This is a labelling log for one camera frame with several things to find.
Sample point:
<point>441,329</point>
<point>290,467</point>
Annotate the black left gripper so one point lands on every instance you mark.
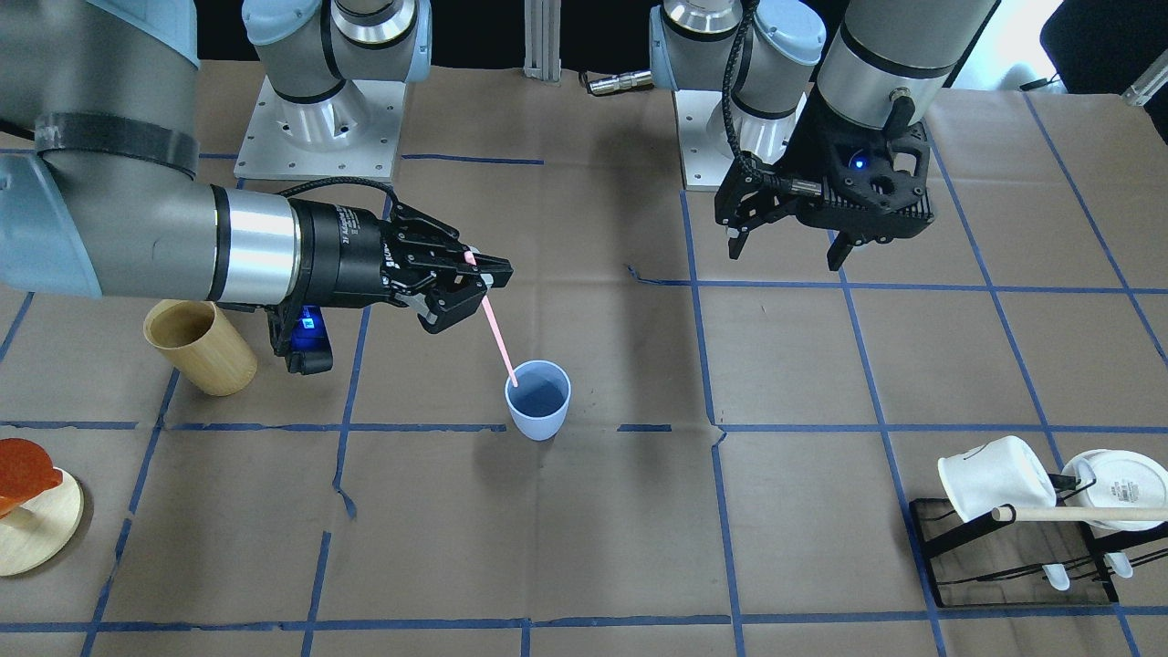
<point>811,149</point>

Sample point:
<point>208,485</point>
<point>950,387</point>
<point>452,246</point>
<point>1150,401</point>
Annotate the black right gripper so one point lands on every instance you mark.
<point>345,255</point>

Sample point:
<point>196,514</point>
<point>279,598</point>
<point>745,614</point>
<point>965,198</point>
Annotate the pink chopstick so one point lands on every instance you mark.
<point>499,340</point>

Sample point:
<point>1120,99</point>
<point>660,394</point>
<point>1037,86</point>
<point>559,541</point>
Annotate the light blue plastic cup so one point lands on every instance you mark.
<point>539,403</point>

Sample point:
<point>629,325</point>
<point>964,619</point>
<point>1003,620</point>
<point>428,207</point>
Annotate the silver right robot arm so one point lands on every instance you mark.
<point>108,203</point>

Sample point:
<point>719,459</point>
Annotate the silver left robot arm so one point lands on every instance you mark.
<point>761,55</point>

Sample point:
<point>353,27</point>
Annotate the bamboo wooden cup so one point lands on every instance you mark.
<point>198,339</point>

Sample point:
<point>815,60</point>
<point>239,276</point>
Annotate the white mug on rack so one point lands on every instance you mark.
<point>1116,478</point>
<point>1002,472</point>

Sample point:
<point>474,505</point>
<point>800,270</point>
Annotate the orange mug on tree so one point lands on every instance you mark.
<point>26,471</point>

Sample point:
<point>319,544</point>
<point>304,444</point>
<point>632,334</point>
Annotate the round wooden mug tree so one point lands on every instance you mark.
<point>35,531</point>

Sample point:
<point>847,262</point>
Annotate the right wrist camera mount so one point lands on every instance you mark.
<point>300,337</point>

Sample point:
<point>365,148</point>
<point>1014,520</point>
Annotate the aluminium frame post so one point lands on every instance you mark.
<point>542,40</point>

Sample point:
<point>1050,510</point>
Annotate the wooden rack handle rod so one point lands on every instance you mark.
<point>1065,513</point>

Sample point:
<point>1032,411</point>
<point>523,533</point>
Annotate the black wire mug rack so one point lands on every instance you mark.
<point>988,563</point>

